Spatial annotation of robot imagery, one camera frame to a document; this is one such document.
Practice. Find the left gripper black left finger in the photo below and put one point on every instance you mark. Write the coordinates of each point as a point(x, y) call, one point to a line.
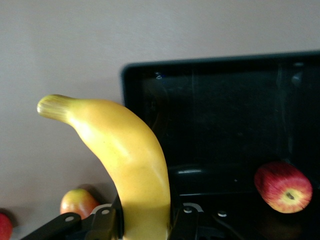
point(100, 225)

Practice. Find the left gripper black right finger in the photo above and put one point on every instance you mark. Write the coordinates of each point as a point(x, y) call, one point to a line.
point(186, 222)

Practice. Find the yellow banana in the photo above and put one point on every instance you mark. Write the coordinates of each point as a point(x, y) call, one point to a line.
point(130, 160)

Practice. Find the red yellow apple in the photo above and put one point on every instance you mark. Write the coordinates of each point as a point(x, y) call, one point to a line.
point(282, 186)

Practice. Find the black plastic rectangular box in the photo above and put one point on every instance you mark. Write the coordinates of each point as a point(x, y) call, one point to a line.
point(225, 120)

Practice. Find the orange green peach fruit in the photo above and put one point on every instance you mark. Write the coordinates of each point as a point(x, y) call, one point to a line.
point(76, 202)

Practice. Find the small red fruit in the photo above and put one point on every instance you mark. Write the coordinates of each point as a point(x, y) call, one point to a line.
point(4, 226)

